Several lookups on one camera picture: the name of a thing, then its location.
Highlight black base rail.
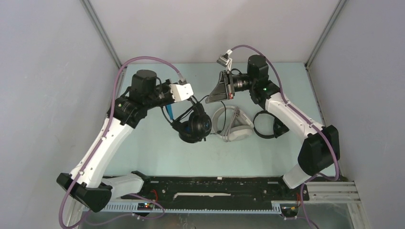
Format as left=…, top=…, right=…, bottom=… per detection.
left=139, top=177, right=309, bottom=211

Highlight purple cable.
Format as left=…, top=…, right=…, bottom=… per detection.
left=231, top=44, right=341, bottom=229
left=58, top=56, right=186, bottom=229

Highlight white headphones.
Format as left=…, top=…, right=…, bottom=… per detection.
left=211, top=105, right=254, bottom=142

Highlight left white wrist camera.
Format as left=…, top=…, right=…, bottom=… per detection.
left=169, top=83, right=194, bottom=103

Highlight black blue headphones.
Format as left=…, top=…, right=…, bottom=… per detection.
left=161, top=96, right=212, bottom=144

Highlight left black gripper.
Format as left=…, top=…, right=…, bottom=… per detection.
left=144, top=78, right=178, bottom=110

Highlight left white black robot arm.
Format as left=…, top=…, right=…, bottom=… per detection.
left=56, top=70, right=179, bottom=213

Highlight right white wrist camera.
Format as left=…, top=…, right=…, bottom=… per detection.
left=216, top=49, right=233, bottom=71

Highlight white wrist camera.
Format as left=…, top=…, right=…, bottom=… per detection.
left=216, top=49, right=233, bottom=71
left=169, top=83, right=194, bottom=103

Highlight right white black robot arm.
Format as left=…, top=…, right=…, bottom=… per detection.
left=206, top=54, right=340, bottom=199

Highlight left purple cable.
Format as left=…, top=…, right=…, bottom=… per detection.
left=58, top=56, right=186, bottom=229

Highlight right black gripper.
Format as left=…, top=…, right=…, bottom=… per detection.
left=205, top=71, right=256, bottom=104

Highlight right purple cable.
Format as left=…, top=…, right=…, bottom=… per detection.
left=231, top=44, right=341, bottom=229

